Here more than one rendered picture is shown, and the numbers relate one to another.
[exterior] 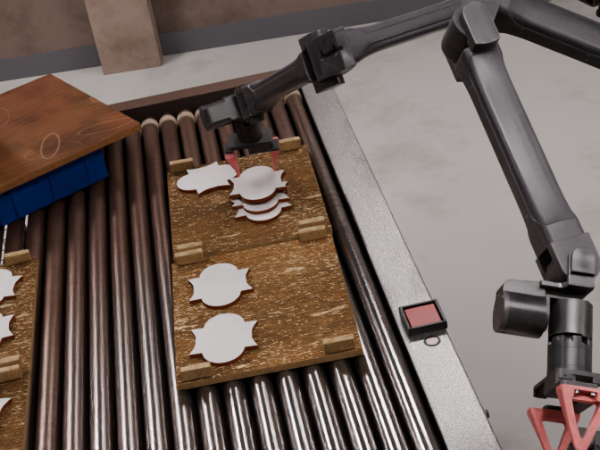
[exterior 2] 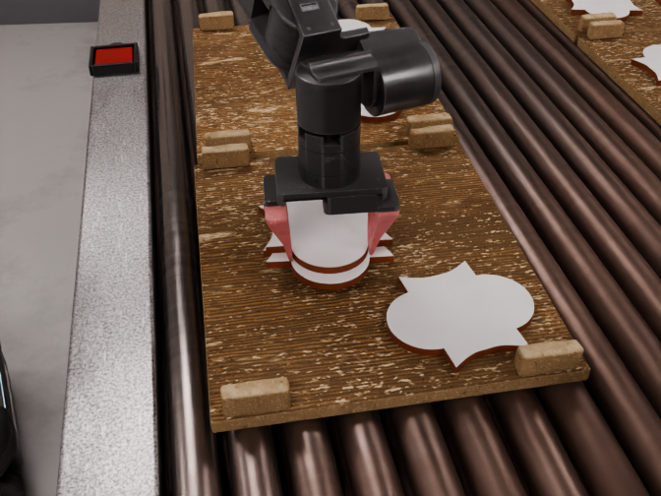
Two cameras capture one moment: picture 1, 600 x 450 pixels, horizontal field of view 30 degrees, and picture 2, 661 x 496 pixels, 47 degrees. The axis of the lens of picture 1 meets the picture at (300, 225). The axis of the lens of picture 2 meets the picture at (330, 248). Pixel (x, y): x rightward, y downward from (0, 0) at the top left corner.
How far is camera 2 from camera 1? 298 cm
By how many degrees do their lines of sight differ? 108
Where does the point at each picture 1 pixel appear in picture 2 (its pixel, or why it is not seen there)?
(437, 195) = not seen: outside the picture
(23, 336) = (620, 66)
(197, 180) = (482, 300)
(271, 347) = not seen: hidden behind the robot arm
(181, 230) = (468, 191)
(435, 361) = (122, 31)
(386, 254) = (123, 140)
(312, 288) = (240, 85)
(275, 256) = (290, 129)
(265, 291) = not seen: hidden behind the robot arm
